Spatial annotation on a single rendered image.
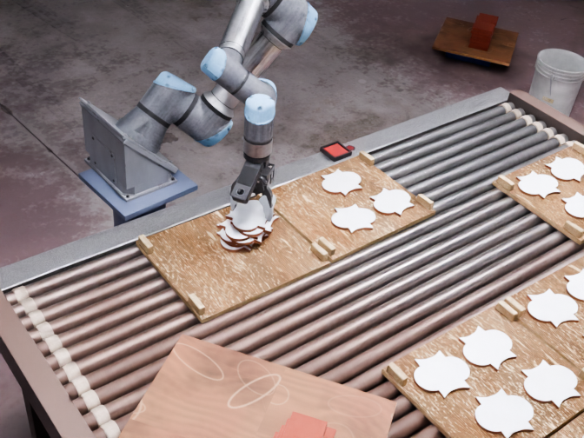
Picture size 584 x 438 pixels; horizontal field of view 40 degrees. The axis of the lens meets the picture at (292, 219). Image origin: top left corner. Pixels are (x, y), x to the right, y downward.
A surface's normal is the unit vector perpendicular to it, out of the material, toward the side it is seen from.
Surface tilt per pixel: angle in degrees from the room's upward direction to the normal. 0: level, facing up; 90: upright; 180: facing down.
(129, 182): 90
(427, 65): 0
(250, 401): 0
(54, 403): 0
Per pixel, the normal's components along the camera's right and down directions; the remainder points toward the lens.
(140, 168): 0.64, 0.52
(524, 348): 0.08, -0.78
